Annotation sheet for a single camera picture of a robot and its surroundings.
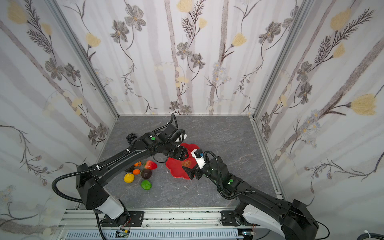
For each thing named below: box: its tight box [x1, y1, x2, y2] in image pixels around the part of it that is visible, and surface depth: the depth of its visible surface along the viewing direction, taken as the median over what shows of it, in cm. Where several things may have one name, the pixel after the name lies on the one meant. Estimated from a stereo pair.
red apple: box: [181, 159, 191, 168], surface depth 95 cm
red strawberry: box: [144, 160, 158, 170], surface depth 92 cm
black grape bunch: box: [126, 133, 137, 145], surface depth 103 cm
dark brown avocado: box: [140, 168, 152, 179], surface depth 88 cm
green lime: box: [140, 180, 152, 191], surface depth 84 cm
